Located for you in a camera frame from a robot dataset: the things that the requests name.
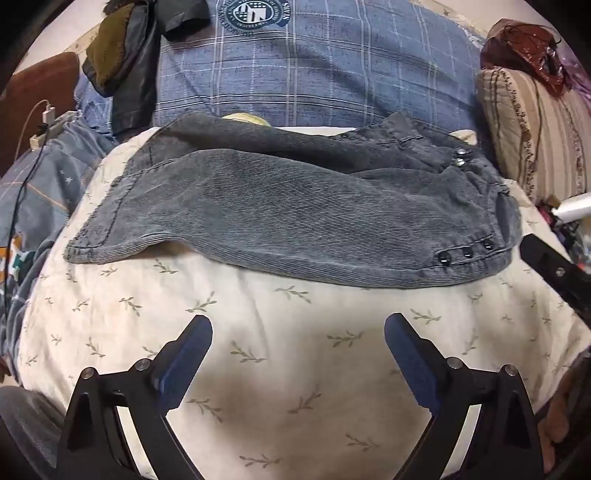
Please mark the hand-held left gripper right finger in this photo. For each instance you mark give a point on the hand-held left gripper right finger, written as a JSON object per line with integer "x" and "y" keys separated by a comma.
{"x": 411, "y": 360}

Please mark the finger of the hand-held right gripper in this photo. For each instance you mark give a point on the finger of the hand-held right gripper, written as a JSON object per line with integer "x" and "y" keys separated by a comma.
{"x": 554, "y": 270}

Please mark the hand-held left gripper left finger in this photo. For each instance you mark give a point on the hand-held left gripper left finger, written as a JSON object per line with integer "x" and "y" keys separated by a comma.
{"x": 184, "y": 360}

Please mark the white plastic roll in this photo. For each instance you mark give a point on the white plastic roll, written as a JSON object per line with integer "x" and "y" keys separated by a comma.
{"x": 575, "y": 205}

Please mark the cream leaf-print blanket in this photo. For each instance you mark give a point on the cream leaf-print blanket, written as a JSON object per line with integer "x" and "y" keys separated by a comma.
{"x": 295, "y": 369}

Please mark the striped beige pillow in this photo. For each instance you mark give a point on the striped beige pillow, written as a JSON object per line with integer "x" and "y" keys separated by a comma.
{"x": 531, "y": 129}

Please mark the person's grey clothing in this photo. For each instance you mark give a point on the person's grey clothing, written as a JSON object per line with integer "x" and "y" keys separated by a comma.
{"x": 27, "y": 434}

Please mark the dark red plastic bag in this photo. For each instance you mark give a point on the dark red plastic bag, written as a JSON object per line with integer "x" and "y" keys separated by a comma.
{"x": 517, "y": 46}

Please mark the blue patterned pillow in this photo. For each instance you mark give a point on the blue patterned pillow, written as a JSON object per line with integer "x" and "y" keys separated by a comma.
{"x": 60, "y": 166}

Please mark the white power strip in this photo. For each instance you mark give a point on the white power strip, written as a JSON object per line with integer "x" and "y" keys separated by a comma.
{"x": 51, "y": 131}

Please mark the black leather jacket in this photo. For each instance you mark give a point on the black leather jacket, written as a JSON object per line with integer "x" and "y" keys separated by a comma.
{"x": 134, "y": 92}

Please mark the white charger plug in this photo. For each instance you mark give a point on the white charger plug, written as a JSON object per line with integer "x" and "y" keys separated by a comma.
{"x": 48, "y": 115}

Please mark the brown headboard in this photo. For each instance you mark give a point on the brown headboard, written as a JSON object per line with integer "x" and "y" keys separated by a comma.
{"x": 37, "y": 92}

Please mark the olive green cloth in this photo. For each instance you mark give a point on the olive green cloth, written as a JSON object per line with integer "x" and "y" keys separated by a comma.
{"x": 108, "y": 46}

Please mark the black shirt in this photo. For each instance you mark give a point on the black shirt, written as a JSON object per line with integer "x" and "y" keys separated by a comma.
{"x": 180, "y": 16}

